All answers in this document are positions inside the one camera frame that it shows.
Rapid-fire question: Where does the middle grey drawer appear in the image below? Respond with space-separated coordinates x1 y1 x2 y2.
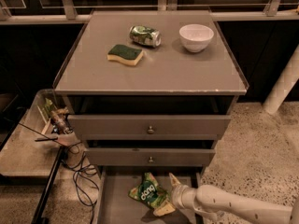
86 147 215 167

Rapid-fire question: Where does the bottom grey drawer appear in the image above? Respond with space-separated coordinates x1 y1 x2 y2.
94 166 203 224

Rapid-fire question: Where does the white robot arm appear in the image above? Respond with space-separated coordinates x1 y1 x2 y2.
153 173 299 224

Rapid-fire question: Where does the brown bottle in bin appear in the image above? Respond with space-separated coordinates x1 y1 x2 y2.
50 109 71 134

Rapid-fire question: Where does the grey three-drawer cabinet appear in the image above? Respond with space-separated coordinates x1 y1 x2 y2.
51 9 250 224

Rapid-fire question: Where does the black cable on floor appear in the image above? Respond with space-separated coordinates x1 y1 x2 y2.
61 141 100 224

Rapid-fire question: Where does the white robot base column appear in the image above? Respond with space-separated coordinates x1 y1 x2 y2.
263 45 299 114

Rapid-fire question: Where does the green yellow sponge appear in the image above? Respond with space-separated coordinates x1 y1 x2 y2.
107 44 143 66

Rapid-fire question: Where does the white ceramic bowl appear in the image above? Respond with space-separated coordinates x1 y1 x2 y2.
179 24 214 53

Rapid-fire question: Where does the green rice chip bag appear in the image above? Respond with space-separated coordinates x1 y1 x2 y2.
128 172 169 209

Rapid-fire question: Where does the top grey drawer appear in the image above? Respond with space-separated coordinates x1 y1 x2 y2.
68 115 231 140

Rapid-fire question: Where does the grey drawer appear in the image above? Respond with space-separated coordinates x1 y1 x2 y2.
68 115 231 140
86 147 215 167
94 166 203 224

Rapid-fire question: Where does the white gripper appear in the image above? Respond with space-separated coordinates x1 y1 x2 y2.
153 173 197 217

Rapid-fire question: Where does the metal window railing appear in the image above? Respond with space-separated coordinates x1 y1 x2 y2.
0 0 299 23

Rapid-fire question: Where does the green crushed soda can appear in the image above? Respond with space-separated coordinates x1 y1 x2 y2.
129 25 162 48

